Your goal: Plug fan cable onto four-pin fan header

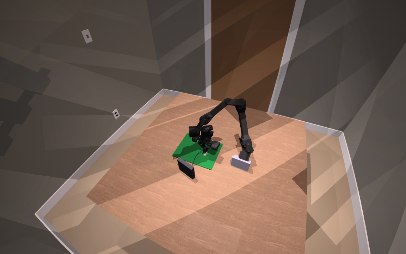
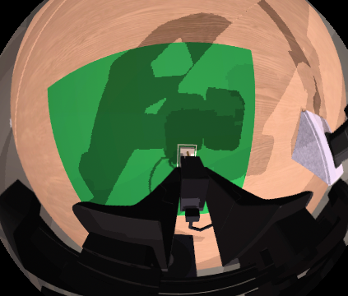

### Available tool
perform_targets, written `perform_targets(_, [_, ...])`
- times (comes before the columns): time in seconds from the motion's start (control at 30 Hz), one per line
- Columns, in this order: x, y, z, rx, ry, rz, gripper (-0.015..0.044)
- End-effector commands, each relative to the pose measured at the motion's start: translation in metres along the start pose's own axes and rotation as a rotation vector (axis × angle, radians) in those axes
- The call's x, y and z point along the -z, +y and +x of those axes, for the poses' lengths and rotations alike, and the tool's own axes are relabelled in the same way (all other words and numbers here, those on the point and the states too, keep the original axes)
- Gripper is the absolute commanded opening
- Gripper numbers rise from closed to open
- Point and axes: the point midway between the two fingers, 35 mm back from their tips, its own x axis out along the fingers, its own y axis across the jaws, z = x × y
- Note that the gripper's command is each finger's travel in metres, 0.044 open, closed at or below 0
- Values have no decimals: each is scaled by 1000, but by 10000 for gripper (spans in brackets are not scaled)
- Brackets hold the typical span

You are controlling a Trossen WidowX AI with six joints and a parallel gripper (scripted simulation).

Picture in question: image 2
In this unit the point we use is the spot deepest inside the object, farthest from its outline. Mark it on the black cable with plug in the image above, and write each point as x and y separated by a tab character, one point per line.
194	186

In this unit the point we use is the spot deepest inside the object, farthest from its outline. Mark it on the green circuit board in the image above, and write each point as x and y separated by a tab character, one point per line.
121	123

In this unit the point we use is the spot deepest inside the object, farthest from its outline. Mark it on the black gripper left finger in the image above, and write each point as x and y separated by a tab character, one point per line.
151	221

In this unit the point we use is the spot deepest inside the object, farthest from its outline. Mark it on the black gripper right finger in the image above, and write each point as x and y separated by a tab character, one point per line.
239	218

